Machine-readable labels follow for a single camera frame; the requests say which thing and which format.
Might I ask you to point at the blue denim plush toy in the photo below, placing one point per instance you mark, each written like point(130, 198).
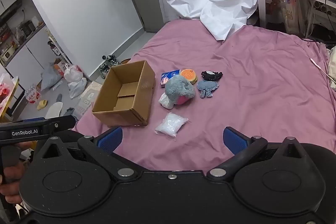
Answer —
point(207, 86)

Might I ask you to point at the small white stuffing bag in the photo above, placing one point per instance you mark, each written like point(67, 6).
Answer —
point(165, 102)

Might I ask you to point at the cream pillow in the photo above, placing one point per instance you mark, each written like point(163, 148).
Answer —
point(332, 69)

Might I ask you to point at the white plastic bag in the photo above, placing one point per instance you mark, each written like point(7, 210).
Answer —
point(74, 79)

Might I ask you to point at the red and white snack bag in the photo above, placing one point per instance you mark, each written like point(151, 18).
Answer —
point(32, 95)

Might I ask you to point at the small blue printed box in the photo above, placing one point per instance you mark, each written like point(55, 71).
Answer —
point(169, 75)

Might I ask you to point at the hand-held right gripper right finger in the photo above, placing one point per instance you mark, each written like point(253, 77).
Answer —
point(235, 140)

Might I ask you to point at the clear bag of white filling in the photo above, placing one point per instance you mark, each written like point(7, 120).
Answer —
point(170, 124)

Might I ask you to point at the white storage cabinet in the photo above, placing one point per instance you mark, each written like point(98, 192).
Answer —
point(29, 53)

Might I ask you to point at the beige tote bag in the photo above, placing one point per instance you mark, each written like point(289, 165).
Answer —
point(290, 15)

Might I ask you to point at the person's left hand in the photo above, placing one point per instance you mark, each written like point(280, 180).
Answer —
point(14, 179)

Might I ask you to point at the brown cardboard box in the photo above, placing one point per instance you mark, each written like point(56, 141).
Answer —
point(141, 98)

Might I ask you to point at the grey plastic bag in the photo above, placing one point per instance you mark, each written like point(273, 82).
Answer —
point(51, 78)

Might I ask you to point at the burger plush toy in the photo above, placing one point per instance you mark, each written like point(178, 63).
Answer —
point(189, 74)

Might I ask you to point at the white slipper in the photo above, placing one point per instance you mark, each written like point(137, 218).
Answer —
point(53, 109)

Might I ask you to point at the pair of dark sneakers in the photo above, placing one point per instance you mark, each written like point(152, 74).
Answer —
point(109, 65)

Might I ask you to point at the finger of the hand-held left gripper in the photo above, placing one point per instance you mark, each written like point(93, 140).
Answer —
point(65, 122)

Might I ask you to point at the pink bed sheet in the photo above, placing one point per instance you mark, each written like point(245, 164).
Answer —
point(262, 69)

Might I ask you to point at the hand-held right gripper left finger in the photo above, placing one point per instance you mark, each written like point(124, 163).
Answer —
point(110, 138)

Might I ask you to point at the yellow slipper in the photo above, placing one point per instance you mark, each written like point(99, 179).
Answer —
point(42, 104)

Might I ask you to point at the grey fluffy pink plush toy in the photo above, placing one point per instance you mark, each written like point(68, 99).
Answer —
point(178, 88)

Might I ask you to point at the flat printed cardboard sheet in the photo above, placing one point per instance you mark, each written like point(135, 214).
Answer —
point(88, 98)

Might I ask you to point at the black patch white spot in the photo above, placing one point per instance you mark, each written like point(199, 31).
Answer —
point(211, 75)

